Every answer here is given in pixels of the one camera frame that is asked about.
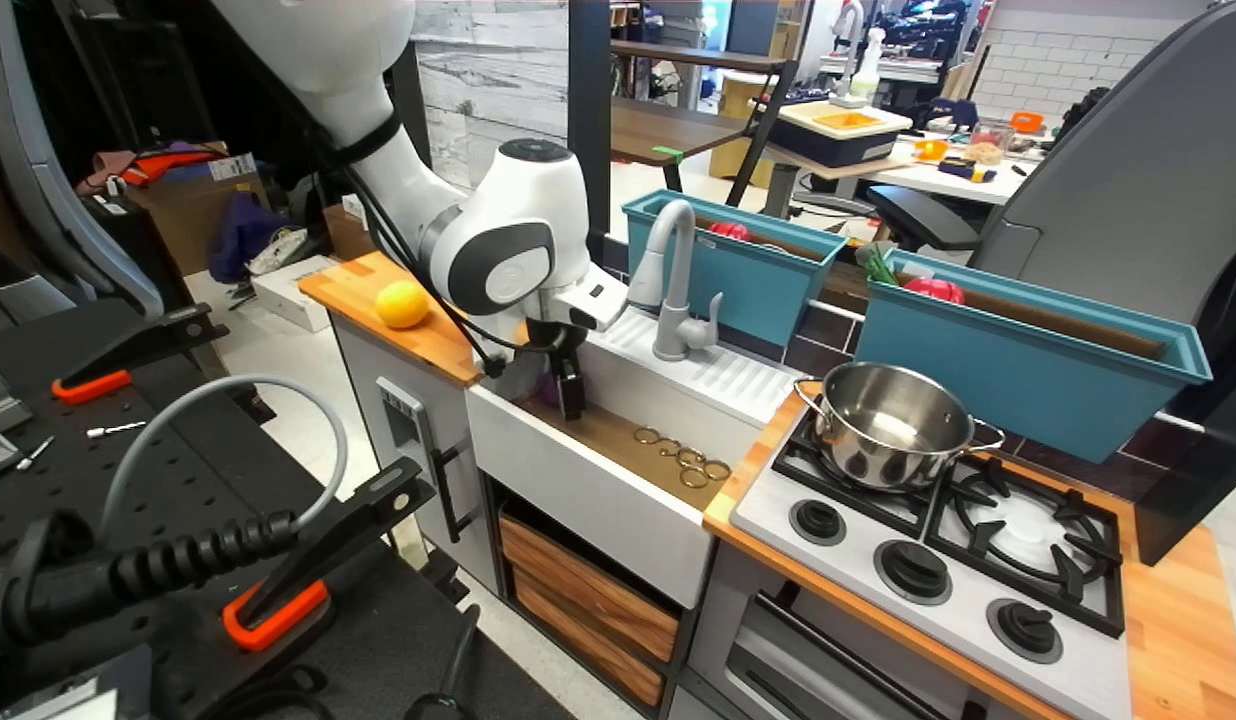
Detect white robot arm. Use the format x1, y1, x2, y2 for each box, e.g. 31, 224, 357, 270
212, 0, 629, 419

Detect grey cable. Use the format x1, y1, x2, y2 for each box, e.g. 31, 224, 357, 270
90, 372, 352, 550

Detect wooden drawer fronts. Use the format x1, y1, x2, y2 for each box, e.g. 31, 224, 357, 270
501, 514, 679, 711

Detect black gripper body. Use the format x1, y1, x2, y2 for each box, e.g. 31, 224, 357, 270
523, 262, 629, 419

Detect black perforated table board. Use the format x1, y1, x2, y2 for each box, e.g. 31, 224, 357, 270
0, 301, 569, 720

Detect left teal planter box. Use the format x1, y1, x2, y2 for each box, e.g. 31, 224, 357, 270
619, 184, 847, 358

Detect teal planter box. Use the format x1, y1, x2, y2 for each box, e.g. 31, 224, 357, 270
856, 247, 1212, 462
619, 184, 847, 358

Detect white toy sink basin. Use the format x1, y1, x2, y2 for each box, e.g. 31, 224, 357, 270
464, 309, 799, 607

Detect grey toy faucet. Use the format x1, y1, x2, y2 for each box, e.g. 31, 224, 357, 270
629, 201, 724, 362

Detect white toy stove top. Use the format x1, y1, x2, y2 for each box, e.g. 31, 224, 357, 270
730, 419, 1132, 720

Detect orange black spring clamp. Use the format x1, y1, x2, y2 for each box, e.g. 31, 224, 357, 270
220, 461, 432, 657

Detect steel cooking pot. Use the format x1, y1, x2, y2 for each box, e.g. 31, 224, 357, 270
791, 358, 1003, 495

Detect right teal planter box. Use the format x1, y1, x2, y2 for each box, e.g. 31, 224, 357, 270
856, 247, 1212, 462

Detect grey toy cabinet door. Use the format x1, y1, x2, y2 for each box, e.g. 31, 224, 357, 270
334, 318, 501, 590

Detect yellow lemon toy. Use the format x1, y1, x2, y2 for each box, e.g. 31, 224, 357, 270
376, 280, 432, 331

